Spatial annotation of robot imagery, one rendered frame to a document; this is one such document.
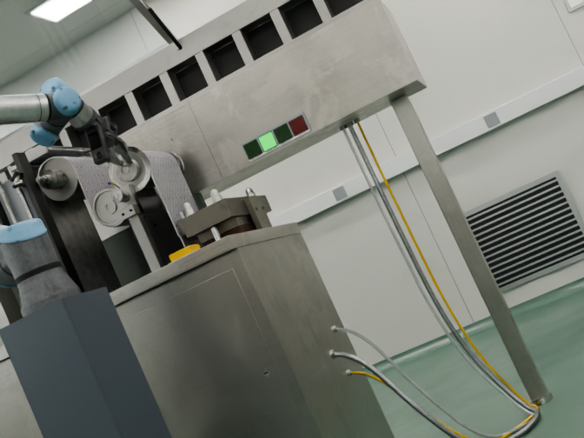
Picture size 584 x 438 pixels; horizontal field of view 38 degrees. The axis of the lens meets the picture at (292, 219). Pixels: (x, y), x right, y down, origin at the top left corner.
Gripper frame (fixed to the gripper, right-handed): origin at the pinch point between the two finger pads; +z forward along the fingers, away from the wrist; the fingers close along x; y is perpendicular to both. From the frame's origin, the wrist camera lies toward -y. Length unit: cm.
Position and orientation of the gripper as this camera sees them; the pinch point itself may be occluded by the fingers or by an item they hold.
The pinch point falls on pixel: (125, 163)
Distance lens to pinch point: 266.1
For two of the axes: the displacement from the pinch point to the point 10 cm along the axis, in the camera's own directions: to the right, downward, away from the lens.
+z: 4.9, 5.4, 6.8
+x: -8.6, 4.2, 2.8
